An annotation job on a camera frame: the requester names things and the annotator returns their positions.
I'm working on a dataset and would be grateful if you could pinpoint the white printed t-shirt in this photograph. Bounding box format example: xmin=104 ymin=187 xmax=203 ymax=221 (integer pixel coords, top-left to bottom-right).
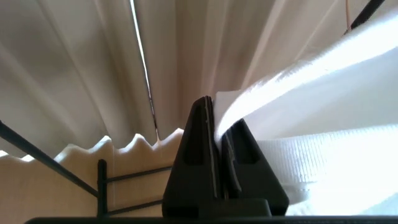
xmin=213 ymin=12 xmax=398 ymax=217

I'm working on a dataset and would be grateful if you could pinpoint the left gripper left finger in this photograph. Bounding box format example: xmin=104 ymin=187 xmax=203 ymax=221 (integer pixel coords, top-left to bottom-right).
xmin=161 ymin=95 xmax=223 ymax=218

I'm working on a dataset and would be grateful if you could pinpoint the black clothes rack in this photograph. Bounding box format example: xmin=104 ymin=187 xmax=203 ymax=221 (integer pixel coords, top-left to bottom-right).
xmin=0 ymin=0 xmax=386 ymax=218

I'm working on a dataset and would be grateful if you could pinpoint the pink clothes hanger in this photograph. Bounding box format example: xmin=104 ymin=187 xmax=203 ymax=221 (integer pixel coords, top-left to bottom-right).
xmin=344 ymin=0 xmax=352 ymax=32

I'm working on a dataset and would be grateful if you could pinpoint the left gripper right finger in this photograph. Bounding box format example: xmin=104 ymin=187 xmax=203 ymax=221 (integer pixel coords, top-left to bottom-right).
xmin=220 ymin=118 xmax=290 ymax=217

